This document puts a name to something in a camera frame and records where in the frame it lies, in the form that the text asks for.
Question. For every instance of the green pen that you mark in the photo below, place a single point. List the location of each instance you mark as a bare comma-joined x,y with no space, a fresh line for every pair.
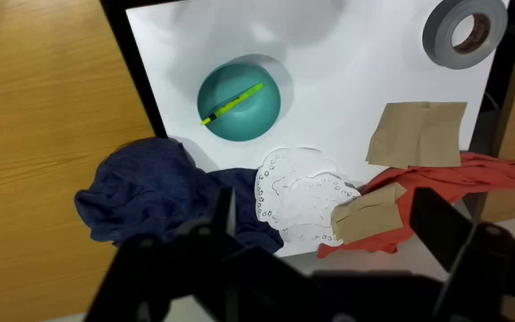
233,104

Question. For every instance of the orange cloth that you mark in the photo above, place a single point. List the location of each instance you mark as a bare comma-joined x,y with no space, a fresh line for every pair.
478,175

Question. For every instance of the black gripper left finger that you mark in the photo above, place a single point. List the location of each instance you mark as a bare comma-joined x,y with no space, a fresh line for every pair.
224,207

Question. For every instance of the wooden table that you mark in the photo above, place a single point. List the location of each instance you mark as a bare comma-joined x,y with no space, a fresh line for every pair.
44,148

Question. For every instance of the large brown paper napkin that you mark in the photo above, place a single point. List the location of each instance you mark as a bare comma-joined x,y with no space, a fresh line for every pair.
419,134

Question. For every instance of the white lace doily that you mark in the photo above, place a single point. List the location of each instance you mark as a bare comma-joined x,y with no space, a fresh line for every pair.
300,193

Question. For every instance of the navy blue cloth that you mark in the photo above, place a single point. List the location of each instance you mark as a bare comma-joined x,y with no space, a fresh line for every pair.
144,189

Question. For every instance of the teal bowl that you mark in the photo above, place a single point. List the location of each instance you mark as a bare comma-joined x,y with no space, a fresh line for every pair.
241,116

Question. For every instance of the grey tape roll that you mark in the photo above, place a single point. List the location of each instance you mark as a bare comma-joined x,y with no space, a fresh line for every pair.
446,44

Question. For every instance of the small brown paper napkin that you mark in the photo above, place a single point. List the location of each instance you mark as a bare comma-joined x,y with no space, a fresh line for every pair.
366,214

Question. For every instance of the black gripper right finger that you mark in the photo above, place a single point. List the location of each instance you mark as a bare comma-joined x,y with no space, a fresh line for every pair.
443,223

